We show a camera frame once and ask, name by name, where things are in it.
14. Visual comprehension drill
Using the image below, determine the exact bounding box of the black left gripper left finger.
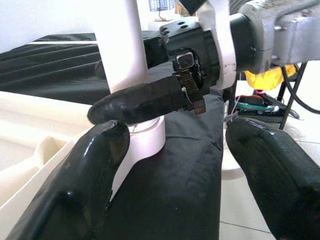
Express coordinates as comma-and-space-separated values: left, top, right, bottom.
6, 119, 131, 240

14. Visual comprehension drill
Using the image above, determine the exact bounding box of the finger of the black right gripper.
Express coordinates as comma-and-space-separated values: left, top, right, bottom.
87, 75, 187, 126
142, 36, 175, 69

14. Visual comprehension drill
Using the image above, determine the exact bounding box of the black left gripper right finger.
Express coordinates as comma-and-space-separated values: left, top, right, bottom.
225, 117, 320, 240

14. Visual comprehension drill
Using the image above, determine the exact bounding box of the white plastic table leg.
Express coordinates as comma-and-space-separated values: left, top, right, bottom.
93, 0, 151, 94

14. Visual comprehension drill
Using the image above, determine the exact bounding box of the white plastic table top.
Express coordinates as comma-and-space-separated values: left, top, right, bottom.
0, 91, 167, 216

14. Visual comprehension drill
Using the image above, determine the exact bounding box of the white round floor base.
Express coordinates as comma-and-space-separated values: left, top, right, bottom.
221, 144, 243, 181

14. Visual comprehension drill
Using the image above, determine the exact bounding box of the yellow plastic bag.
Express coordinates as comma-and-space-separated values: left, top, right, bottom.
243, 63, 298, 91

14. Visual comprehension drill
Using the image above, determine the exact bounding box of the green white tool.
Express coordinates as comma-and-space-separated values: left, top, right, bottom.
236, 96, 280, 114

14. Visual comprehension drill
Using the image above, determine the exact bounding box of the black metal table leg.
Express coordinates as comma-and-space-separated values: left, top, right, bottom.
278, 62, 309, 131

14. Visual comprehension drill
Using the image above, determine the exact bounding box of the white fabric strip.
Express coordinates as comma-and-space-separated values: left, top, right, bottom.
28, 39, 97, 46

